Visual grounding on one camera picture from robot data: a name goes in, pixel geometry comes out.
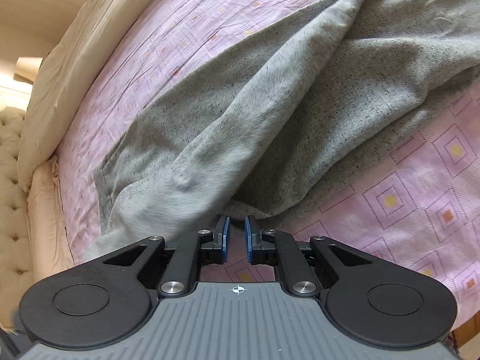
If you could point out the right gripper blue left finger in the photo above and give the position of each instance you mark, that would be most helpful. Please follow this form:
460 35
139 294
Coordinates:
215 245

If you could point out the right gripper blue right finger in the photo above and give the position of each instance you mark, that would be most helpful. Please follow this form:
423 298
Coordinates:
261 248

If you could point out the grey pants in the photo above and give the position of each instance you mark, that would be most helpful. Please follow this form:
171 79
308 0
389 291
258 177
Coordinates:
285 117

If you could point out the pink patterned bed sheet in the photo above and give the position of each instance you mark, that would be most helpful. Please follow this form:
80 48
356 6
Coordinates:
419 206

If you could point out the peach pillow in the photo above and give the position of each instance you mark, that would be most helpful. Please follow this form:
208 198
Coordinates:
47 232

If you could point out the beige tufted headboard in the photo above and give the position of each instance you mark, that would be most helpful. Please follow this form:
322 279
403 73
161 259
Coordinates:
16 256

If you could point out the cream pillow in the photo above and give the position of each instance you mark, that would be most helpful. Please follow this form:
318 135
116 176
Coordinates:
66 75

